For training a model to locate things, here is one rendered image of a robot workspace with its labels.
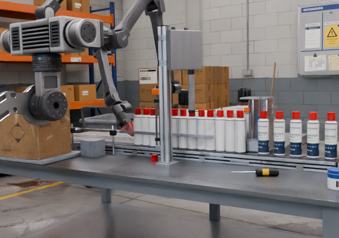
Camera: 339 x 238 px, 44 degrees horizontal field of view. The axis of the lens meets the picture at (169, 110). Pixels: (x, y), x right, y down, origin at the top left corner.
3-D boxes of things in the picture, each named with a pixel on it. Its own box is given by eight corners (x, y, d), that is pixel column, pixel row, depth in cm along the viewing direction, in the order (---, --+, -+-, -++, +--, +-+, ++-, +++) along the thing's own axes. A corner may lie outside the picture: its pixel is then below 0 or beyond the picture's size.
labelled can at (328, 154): (338, 158, 185) (338, 112, 183) (336, 161, 180) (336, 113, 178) (325, 157, 187) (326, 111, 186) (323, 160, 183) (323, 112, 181)
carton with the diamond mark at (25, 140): (71, 152, 233) (69, 103, 231) (39, 160, 212) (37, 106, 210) (32, 149, 247) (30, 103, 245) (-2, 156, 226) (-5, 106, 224)
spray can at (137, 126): (145, 144, 236) (144, 108, 234) (140, 145, 231) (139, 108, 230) (137, 143, 238) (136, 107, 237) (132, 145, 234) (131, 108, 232)
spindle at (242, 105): (253, 132, 268) (253, 86, 265) (248, 133, 260) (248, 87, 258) (240, 131, 272) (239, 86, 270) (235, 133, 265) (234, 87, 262)
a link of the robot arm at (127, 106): (103, 101, 243) (112, 93, 238) (116, 98, 252) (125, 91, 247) (112, 118, 241) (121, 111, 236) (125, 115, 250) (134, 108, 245)
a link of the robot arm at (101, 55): (90, 48, 261) (100, 38, 255) (98, 51, 265) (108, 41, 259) (103, 107, 241) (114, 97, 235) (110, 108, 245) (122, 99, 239)
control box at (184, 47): (202, 69, 206) (202, 30, 205) (171, 70, 199) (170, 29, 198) (192, 70, 216) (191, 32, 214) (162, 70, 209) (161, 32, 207)
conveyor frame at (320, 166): (341, 168, 187) (341, 158, 187) (337, 173, 178) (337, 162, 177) (66, 145, 270) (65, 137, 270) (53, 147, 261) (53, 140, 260)
